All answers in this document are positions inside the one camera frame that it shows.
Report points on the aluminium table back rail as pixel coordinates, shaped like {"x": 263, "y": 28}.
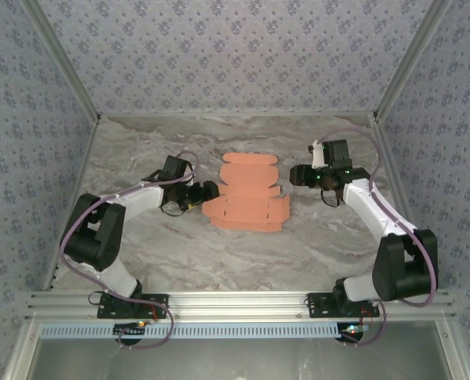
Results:
{"x": 235, "y": 114}

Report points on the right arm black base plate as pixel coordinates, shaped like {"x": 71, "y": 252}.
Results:
{"x": 322, "y": 306}

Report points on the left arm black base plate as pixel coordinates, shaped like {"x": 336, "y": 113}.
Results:
{"x": 116, "y": 308}

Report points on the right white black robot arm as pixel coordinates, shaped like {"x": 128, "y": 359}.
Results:
{"x": 377, "y": 213}

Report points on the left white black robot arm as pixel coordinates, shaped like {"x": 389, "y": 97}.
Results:
{"x": 140, "y": 200}

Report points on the grey metal sheet panel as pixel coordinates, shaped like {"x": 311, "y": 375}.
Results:
{"x": 239, "y": 360}

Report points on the orange paper box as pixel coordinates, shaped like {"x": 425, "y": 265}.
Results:
{"x": 243, "y": 186}

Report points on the aluminium corner post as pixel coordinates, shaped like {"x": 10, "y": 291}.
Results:
{"x": 64, "y": 59}
{"x": 411, "y": 59}

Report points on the aluminium lower frame bar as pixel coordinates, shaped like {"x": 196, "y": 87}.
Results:
{"x": 456, "y": 352}
{"x": 21, "y": 352}

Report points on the aluminium mounting rail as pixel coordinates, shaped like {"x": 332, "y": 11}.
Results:
{"x": 239, "y": 305}

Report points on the aluminium table side rail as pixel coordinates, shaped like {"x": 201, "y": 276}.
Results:
{"x": 86, "y": 158}
{"x": 388, "y": 158}

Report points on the small controller board with light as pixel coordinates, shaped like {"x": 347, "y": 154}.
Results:
{"x": 128, "y": 329}
{"x": 355, "y": 328}

